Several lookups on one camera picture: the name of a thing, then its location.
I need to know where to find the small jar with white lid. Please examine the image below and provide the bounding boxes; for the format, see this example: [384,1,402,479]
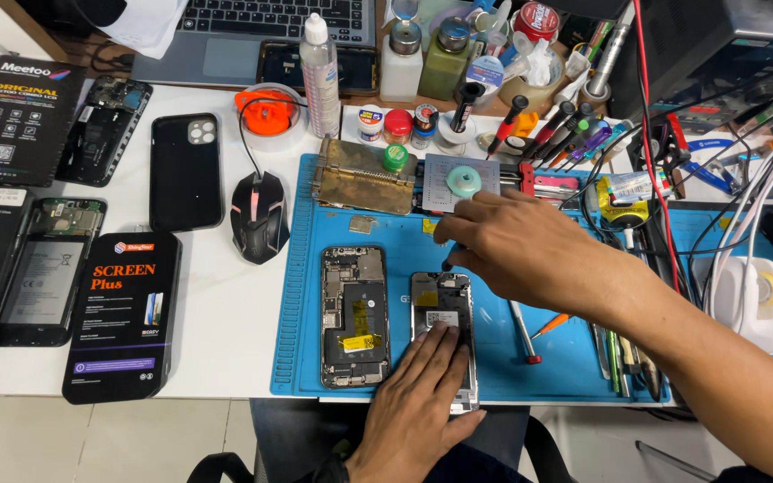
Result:
[357,104,386,144]

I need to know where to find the green pump dispenser bottle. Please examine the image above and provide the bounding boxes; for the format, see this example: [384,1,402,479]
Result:
[417,16,474,102]

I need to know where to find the red cable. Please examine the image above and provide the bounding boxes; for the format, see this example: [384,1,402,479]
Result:
[631,0,684,297]

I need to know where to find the clear bottle with white cap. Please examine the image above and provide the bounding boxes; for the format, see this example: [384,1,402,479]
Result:
[299,12,342,140]

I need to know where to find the blue handled pliers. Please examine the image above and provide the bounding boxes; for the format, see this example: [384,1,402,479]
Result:
[680,137,744,197]

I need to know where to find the black precision screwdriver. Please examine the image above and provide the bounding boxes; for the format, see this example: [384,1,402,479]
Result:
[440,243,467,273]

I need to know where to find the orange suction cup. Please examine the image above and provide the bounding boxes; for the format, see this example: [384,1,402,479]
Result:
[235,89,294,136]

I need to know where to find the small jar with green lid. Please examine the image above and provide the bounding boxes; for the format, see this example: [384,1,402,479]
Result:
[382,143,411,174]

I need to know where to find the silver phone frame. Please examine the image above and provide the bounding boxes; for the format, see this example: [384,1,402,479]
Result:
[411,271,481,415]

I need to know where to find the brass circuit board holder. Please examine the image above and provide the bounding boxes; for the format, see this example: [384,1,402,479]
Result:
[310,137,420,216]

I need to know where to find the red lidded round tub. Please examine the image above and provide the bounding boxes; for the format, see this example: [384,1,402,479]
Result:
[510,0,561,44]

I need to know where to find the red and black screwdriver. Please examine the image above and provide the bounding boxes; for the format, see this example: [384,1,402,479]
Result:
[485,94,530,161]

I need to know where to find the row of coloured screwdrivers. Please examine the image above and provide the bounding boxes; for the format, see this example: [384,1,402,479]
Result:
[526,100,632,170]

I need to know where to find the brown masking tape roll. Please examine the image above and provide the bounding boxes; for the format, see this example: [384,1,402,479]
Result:
[497,50,566,116]

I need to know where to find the red handled cutter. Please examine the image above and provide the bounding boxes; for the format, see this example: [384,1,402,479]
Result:
[660,112,694,170]

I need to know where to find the opened phone with grey battery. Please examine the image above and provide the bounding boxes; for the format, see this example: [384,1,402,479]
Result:
[0,196,108,348]

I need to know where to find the row of tweezers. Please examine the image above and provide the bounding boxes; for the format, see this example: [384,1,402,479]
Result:
[588,321,664,405]

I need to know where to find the white paper sheet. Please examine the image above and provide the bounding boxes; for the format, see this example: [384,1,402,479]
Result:
[100,0,190,60]

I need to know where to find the teal suction cup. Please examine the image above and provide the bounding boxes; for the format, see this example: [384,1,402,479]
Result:
[445,164,483,200]

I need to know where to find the person's right hand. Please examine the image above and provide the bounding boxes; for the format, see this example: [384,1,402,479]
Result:
[433,191,637,318]

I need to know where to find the red clamp fixture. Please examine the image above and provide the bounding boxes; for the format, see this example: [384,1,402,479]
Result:
[518,161,583,203]

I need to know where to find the black display box yellow print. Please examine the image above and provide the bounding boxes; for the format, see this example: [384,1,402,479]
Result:
[0,55,88,189]

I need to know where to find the silver metal cylinder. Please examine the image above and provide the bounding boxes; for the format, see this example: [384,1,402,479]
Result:
[585,5,634,99]

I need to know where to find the opened phone with black battery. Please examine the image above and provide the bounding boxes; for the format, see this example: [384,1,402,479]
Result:
[320,246,392,390]

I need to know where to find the black computer mouse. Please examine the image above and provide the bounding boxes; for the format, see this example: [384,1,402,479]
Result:
[230,170,291,266]

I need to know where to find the black phone case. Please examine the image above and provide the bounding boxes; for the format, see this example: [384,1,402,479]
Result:
[149,112,225,233]

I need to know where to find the small jar with dark lid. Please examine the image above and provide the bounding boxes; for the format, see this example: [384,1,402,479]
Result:
[411,102,440,150]

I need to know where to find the orange handled screwdriver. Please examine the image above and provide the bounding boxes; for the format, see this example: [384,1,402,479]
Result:
[530,313,573,341]

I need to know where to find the black screen box orange print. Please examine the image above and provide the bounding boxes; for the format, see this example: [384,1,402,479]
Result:
[62,231,183,406]

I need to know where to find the steel reballing stencil plate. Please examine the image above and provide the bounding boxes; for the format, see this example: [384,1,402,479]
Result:
[422,153,502,215]

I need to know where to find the clear tape roll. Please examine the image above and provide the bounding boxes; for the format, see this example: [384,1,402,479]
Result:
[235,82,309,153]

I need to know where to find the white pump dispenser bottle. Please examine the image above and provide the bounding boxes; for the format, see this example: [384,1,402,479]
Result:
[380,19,425,103]

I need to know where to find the bare black phone housing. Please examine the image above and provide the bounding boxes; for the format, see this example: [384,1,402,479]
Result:
[55,75,154,187]

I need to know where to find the person's jeans legs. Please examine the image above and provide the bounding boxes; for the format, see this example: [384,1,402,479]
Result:
[250,398,534,483]

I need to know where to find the grey laptop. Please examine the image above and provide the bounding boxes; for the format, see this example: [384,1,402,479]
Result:
[130,0,378,89]

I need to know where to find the black flux syringe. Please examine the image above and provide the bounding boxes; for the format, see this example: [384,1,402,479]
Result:
[450,81,487,134]

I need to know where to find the metal pry tool red end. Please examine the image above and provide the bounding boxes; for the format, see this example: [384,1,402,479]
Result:
[508,299,544,366]

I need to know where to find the person's left hand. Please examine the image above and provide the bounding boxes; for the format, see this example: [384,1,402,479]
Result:
[346,322,488,483]

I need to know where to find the small jar with red lid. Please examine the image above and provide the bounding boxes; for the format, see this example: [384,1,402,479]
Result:
[383,108,415,146]

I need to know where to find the black bench power supply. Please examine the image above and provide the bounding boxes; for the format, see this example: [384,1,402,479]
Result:
[607,0,773,138]

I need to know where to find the blue silicone repair mat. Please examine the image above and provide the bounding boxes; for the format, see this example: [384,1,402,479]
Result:
[270,153,773,405]

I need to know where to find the yellow and black glue tube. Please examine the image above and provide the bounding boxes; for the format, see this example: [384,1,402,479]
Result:
[595,175,651,250]

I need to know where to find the bundle of white cables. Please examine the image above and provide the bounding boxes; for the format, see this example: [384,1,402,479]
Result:
[701,84,773,338]

